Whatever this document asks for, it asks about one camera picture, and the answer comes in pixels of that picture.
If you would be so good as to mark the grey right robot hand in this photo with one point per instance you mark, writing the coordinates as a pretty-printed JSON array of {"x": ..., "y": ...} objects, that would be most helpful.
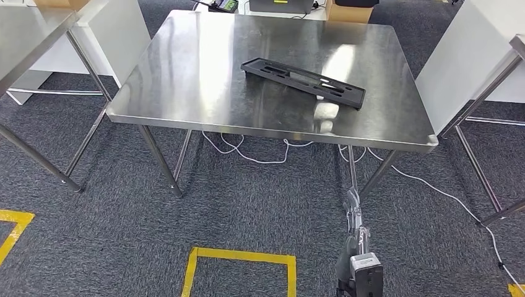
[{"x": 356, "y": 221}]

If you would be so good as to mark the long black plastic panel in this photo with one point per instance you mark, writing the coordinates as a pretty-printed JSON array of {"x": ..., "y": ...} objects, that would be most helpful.
[{"x": 251, "y": 65}]

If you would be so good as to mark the steel workbench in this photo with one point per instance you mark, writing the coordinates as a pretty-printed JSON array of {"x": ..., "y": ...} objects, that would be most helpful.
[{"x": 205, "y": 82}]

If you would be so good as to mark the yellow floor tape square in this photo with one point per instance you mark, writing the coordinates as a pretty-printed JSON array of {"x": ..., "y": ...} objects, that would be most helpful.
[
  {"x": 16, "y": 217},
  {"x": 246, "y": 256},
  {"x": 517, "y": 292}
]

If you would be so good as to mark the cardboard box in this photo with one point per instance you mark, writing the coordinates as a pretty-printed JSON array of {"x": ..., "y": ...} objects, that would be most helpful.
[
  {"x": 61, "y": 3},
  {"x": 348, "y": 14}
]

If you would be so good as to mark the black bag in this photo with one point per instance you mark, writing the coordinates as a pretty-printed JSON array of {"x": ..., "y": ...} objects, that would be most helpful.
[{"x": 357, "y": 3}]

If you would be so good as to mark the white desk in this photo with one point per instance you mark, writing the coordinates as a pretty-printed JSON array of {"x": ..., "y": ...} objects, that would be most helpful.
[{"x": 279, "y": 16}]

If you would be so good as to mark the grey case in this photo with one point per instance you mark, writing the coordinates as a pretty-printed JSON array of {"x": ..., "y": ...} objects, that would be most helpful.
[{"x": 279, "y": 7}]

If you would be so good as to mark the steel table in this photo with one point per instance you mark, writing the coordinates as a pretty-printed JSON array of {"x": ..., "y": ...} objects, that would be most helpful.
[
  {"x": 519, "y": 45},
  {"x": 24, "y": 41}
]

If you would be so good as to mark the black device with green screen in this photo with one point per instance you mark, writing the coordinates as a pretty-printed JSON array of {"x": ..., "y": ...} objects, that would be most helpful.
[{"x": 223, "y": 6}]

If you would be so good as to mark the white cabinet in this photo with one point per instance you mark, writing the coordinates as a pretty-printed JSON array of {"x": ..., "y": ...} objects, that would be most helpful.
[{"x": 123, "y": 41}]

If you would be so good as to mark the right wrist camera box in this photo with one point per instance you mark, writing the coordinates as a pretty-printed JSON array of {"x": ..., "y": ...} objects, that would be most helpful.
[{"x": 367, "y": 274}]

